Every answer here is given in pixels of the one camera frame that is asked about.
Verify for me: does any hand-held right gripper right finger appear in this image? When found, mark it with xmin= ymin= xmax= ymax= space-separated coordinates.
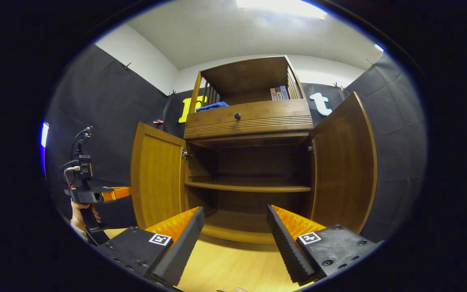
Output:
xmin=267 ymin=205 xmax=380 ymax=286

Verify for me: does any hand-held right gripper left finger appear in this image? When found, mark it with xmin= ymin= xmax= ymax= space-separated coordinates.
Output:
xmin=96 ymin=207 xmax=206 ymax=288

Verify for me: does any wooden shoe cabinet door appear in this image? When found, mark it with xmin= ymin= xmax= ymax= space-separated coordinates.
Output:
xmin=130 ymin=122 xmax=188 ymax=230
xmin=308 ymin=92 xmax=378 ymax=234

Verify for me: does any wooden double-door shoe cabinet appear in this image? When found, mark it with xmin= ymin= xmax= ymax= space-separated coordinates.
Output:
xmin=130 ymin=56 xmax=378 ymax=252

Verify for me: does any wooden inner cabinet shelf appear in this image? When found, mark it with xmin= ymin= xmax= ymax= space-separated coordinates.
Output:
xmin=185 ymin=180 xmax=312 ymax=193

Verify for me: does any wooden cabinet drawer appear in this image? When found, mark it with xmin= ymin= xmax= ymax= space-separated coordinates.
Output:
xmin=184 ymin=99 xmax=314 ymax=140

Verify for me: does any blue cloth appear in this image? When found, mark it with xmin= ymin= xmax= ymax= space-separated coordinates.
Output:
xmin=195 ymin=101 xmax=230 ymax=112

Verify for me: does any black backdrop cloth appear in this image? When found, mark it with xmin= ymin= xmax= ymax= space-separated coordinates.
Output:
xmin=45 ymin=44 xmax=428 ymax=244

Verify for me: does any large ceiling light panel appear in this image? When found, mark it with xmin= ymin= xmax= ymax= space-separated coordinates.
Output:
xmin=236 ymin=0 xmax=327 ymax=21

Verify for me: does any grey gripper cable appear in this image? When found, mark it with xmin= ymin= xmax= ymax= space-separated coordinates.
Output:
xmin=62 ymin=160 xmax=82 ymax=188

